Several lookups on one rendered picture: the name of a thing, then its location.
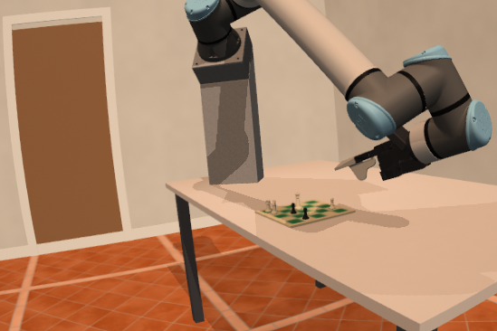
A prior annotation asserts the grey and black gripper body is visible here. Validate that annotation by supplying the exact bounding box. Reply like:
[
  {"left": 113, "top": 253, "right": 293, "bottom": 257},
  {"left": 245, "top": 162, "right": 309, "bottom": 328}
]
[{"left": 374, "top": 131, "right": 431, "bottom": 181}]

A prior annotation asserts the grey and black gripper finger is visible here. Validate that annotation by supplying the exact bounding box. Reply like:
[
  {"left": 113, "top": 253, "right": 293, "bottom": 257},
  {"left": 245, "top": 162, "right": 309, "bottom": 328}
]
[{"left": 334, "top": 147, "right": 383, "bottom": 181}]

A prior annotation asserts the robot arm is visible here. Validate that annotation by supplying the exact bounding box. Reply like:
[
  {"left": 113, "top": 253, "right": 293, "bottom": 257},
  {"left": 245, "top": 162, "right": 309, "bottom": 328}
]
[{"left": 185, "top": 0, "right": 492, "bottom": 164}]

